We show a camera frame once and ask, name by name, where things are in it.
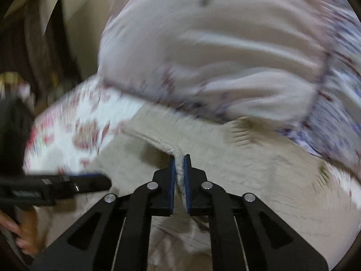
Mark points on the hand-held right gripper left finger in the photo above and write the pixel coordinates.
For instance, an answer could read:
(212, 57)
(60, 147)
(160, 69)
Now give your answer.
(171, 186)

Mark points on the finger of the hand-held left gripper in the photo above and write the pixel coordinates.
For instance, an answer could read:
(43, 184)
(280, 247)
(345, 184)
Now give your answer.
(90, 181)

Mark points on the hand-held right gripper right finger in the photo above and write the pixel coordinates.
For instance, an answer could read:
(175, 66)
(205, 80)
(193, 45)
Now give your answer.
(187, 186)

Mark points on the beige striped blanket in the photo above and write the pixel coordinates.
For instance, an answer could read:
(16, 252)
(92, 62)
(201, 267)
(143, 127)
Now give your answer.
(253, 169)

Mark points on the person's left hand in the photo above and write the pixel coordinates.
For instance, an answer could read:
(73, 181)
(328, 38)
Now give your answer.
(25, 231)

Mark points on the white floral bed sheet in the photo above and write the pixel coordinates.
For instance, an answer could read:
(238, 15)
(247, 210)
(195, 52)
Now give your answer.
(70, 124)

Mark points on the pink floral pillow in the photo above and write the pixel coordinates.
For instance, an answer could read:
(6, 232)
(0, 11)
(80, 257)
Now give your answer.
(335, 113)
(214, 56)

